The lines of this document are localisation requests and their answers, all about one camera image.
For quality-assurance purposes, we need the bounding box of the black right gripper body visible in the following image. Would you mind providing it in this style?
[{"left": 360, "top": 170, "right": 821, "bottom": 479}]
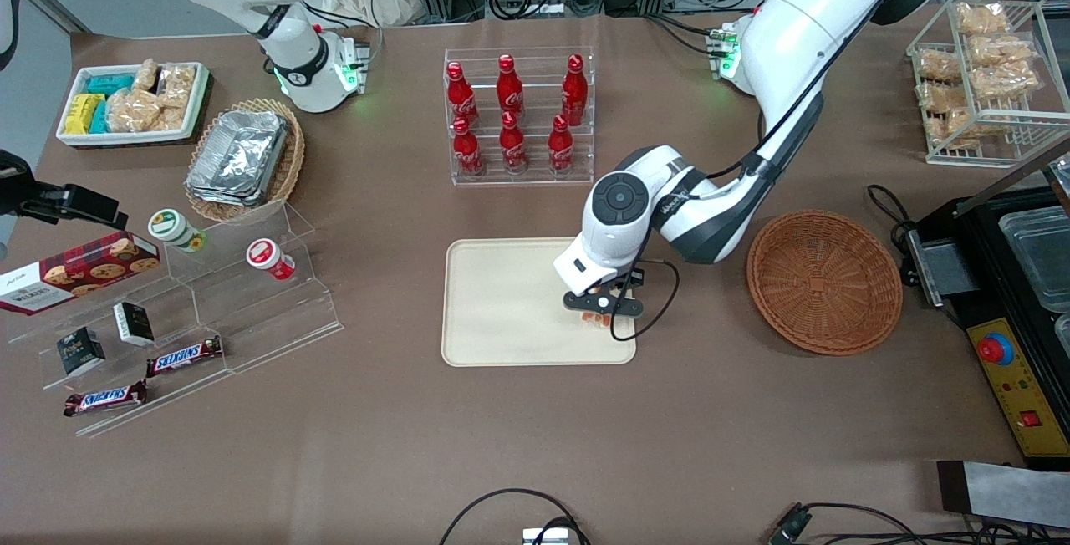
[{"left": 0, "top": 150, "right": 39, "bottom": 219}]

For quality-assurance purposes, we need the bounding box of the cream plastic serving tray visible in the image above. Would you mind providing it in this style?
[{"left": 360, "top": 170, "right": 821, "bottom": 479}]
[{"left": 441, "top": 236, "right": 638, "bottom": 368}]

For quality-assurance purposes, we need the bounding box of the oval light wicker basket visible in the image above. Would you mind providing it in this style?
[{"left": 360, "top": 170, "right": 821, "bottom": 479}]
[{"left": 184, "top": 98, "right": 306, "bottom": 224}]

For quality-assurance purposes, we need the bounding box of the round brown wicker basket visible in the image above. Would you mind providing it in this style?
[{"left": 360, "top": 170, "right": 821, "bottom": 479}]
[{"left": 746, "top": 209, "right": 904, "bottom": 357}]

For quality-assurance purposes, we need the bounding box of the red tartan cookie box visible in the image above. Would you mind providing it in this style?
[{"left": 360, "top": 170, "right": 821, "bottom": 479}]
[{"left": 0, "top": 230, "right": 161, "bottom": 317}]

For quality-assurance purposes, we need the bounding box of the white rectangular plastic bin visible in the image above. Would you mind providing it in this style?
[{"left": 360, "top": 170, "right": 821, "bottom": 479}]
[{"left": 56, "top": 62, "right": 211, "bottom": 149}]

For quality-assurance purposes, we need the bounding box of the green lidded snack cup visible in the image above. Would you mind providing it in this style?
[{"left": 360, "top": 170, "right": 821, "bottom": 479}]
[{"left": 148, "top": 208, "right": 207, "bottom": 253}]

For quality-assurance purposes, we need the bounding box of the yellow snack packet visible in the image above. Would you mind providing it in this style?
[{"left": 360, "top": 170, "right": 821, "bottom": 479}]
[{"left": 64, "top": 94, "right": 105, "bottom": 135}]

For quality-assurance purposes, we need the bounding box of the clear acrylic bottle rack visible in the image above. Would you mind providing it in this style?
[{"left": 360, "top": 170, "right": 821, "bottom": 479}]
[{"left": 443, "top": 46, "right": 596, "bottom": 187}]

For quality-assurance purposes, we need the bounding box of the red cola bottle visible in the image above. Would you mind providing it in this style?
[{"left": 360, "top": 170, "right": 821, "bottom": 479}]
[
  {"left": 497, "top": 53, "right": 525, "bottom": 120},
  {"left": 548, "top": 115, "right": 576, "bottom": 174},
  {"left": 446, "top": 61, "right": 481, "bottom": 130},
  {"left": 499, "top": 110, "right": 528, "bottom": 174},
  {"left": 451, "top": 116, "right": 486, "bottom": 176},
  {"left": 561, "top": 53, "right": 589, "bottom": 126}
]

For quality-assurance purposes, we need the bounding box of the black box with white label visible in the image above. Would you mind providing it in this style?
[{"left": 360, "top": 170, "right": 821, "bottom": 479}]
[{"left": 113, "top": 301, "right": 156, "bottom": 348}]

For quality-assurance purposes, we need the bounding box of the black box with gold lettering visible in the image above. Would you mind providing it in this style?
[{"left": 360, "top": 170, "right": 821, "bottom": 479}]
[{"left": 56, "top": 326, "right": 107, "bottom": 377}]

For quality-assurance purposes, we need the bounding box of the aluminium foil container stack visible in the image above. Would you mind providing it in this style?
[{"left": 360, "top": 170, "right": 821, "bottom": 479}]
[{"left": 186, "top": 110, "right": 290, "bottom": 208}]

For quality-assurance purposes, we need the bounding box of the clear acrylic stepped riser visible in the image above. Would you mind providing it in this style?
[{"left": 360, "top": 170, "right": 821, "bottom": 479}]
[
  {"left": 163, "top": 201, "right": 345, "bottom": 375},
  {"left": 7, "top": 265, "right": 233, "bottom": 439}
]

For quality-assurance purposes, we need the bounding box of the brown Snickers bar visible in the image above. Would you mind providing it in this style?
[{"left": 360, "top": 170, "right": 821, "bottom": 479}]
[
  {"left": 146, "top": 336, "right": 225, "bottom": 379},
  {"left": 64, "top": 379, "right": 150, "bottom": 418}
]

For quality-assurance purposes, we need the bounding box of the red lidded snack cup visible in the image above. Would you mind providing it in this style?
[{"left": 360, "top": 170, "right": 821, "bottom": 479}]
[{"left": 246, "top": 237, "right": 296, "bottom": 282}]

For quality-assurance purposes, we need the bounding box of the grey metal plate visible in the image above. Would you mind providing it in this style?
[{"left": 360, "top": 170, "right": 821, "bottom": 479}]
[{"left": 907, "top": 227, "right": 981, "bottom": 309}]

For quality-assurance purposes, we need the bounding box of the clear bag of fried snacks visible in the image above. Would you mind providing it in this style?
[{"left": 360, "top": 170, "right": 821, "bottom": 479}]
[
  {"left": 943, "top": 106, "right": 1000, "bottom": 149},
  {"left": 968, "top": 33, "right": 1042, "bottom": 69},
  {"left": 914, "top": 48, "right": 964, "bottom": 83},
  {"left": 917, "top": 81, "right": 971, "bottom": 115},
  {"left": 953, "top": 2, "right": 1011, "bottom": 36},
  {"left": 970, "top": 64, "right": 1050, "bottom": 101}
]

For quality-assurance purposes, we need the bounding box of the black machine base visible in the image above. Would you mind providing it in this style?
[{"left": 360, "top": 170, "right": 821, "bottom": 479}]
[{"left": 907, "top": 186, "right": 1070, "bottom": 471}]

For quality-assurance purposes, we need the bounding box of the red emergency stop button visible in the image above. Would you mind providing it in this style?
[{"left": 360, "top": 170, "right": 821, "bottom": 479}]
[{"left": 978, "top": 332, "right": 1015, "bottom": 367}]

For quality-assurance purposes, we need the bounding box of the dark metal lever bar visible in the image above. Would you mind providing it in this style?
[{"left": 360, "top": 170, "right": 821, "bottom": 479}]
[{"left": 955, "top": 140, "right": 1070, "bottom": 218}]

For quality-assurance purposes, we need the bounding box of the yellow control panel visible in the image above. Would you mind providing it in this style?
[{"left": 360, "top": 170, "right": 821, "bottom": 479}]
[{"left": 966, "top": 319, "right": 1070, "bottom": 458}]

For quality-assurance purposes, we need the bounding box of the large clear plastic container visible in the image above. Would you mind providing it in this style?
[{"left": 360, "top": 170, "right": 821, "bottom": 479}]
[{"left": 999, "top": 206, "right": 1070, "bottom": 313}]

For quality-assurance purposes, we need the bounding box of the grey black fabric strip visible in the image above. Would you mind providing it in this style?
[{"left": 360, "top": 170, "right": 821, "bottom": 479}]
[{"left": 936, "top": 460, "right": 1070, "bottom": 529}]

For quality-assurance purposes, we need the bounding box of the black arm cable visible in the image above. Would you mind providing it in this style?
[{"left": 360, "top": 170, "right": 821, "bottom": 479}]
[{"left": 610, "top": 0, "right": 933, "bottom": 342}]

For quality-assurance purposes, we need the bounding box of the black looped cable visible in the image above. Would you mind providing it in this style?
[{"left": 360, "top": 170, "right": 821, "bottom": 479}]
[{"left": 439, "top": 488, "right": 591, "bottom": 545}]

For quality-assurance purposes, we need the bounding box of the black plug with cable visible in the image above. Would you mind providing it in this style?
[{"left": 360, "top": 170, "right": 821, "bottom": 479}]
[{"left": 769, "top": 502, "right": 1070, "bottom": 545}]

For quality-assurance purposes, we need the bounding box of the white wire basket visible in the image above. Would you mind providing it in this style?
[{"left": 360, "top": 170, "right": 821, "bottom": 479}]
[{"left": 907, "top": 0, "right": 1070, "bottom": 168}]

